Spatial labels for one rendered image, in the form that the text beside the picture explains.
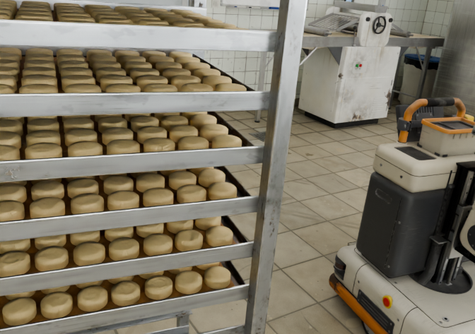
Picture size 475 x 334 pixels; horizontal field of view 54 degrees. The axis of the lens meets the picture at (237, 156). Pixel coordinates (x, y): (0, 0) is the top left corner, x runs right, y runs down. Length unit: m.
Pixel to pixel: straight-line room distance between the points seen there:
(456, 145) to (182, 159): 1.47
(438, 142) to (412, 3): 4.98
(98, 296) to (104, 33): 0.45
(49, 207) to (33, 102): 0.18
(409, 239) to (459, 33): 3.94
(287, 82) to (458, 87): 5.02
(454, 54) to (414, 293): 3.98
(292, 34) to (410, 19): 6.22
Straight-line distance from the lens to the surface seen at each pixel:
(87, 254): 0.80
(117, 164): 0.69
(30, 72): 0.81
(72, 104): 0.66
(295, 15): 0.69
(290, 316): 2.23
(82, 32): 0.64
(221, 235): 0.85
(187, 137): 0.78
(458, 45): 5.69
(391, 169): 1.94
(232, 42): 0.69
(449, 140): 1.98
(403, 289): 2.07
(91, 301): 0.85
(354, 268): 2.17
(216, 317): 2.18
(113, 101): 0.66
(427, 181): 1.92
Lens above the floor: 1.41
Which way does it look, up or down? 21 degrees down
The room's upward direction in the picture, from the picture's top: 5 degrees clockwise
